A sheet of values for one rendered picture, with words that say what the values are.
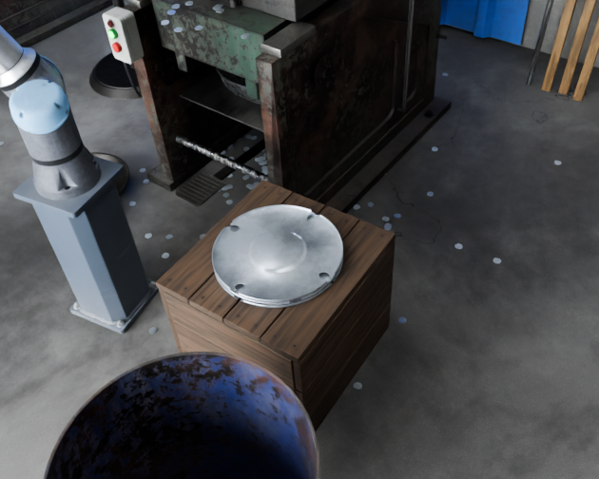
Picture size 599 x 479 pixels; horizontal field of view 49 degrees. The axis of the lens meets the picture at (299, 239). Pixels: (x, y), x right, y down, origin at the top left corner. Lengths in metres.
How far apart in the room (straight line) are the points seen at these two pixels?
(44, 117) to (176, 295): 0.46
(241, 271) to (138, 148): 1.12
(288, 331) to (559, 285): 0.89
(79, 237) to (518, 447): 1.13
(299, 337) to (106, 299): 0.65
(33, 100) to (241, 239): 0.53
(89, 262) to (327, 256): 0.60
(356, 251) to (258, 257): 0.22
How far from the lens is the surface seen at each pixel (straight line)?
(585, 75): 2.63
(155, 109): 2.05
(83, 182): 1.57
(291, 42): 1.62
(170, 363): 1.19
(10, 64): 1.59
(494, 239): 2.03
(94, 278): 1.73
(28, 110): 1.49
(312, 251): 1.44
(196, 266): 1.48
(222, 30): 1.74
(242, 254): 1.45
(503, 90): 2.66
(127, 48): 1.90
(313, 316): 1.35
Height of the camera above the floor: 1.42
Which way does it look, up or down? 46 degrees down
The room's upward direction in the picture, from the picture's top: 4 degrees counter-clockwise
